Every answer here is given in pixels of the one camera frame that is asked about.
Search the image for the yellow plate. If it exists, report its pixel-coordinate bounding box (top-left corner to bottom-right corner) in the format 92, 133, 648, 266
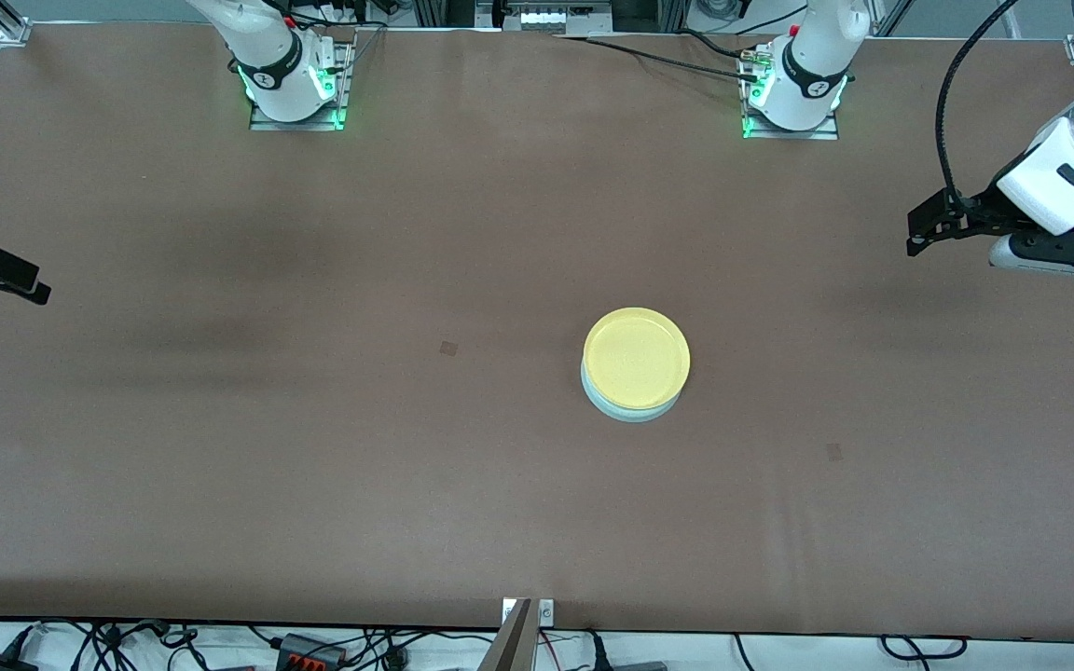
582, 307, 692, 412

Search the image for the pale green plate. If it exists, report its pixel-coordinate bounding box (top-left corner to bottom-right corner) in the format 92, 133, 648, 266
580, 359, 685, 425

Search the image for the brown table mat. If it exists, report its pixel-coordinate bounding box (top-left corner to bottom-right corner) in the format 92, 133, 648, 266
0, 23, 1074, 644

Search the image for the grey control device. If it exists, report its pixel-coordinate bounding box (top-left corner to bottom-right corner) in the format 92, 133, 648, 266
476, 0, 614, 35

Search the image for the black orange connector block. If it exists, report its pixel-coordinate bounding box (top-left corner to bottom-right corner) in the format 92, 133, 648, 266
273, 633, 349, 671

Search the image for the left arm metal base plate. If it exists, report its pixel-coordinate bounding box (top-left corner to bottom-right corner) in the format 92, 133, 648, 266
739, 47, 842, 142

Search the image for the long black table cable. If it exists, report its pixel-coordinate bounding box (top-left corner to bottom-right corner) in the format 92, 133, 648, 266
554, 31, 766, 83

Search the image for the tangled black cable bundle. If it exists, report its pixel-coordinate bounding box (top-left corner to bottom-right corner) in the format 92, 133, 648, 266
0, 619, 263, 671

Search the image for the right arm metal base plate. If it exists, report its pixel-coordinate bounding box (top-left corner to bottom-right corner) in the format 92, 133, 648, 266
248, 37, 354, 132

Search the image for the looped black power cable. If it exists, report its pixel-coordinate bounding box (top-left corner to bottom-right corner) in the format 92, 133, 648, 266
879, 634, 970, 662

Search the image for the white post bracket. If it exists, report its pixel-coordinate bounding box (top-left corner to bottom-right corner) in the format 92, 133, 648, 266
502, 598, 556, 626

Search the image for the aluminium camera post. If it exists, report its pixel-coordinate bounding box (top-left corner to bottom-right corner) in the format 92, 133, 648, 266
476, 597, 536, 671

